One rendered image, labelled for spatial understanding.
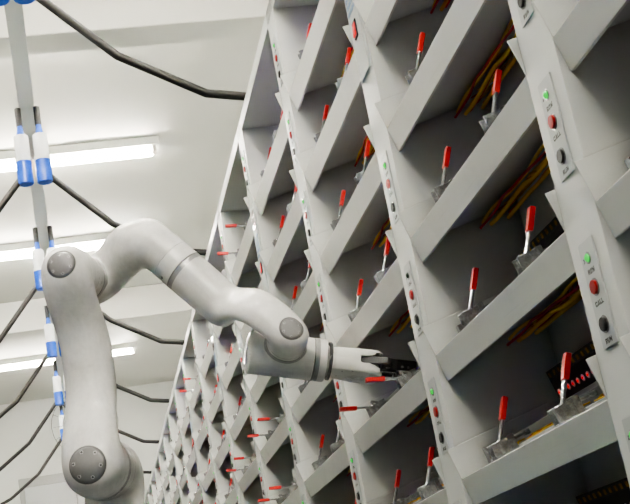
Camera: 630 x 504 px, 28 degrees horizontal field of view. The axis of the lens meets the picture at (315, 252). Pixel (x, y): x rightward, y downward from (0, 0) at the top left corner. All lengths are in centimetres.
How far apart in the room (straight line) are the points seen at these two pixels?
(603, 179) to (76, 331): 135
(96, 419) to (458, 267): 77
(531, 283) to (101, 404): 109
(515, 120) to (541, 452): 43
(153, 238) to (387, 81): 61
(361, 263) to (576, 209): 140
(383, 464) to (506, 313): 104
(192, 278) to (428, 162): 58
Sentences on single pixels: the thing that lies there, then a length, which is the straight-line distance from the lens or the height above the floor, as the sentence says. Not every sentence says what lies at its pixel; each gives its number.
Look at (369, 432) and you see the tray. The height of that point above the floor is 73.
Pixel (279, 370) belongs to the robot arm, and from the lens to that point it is 242.
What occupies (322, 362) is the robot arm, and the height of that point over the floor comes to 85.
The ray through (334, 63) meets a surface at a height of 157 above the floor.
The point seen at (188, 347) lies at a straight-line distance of 610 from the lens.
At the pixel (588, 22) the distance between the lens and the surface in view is 140.
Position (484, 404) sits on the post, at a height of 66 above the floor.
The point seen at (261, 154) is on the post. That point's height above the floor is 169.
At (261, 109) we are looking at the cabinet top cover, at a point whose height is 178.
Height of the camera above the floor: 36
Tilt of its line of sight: 17 degrees up
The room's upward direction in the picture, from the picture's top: 11 degrees counter-clockwise
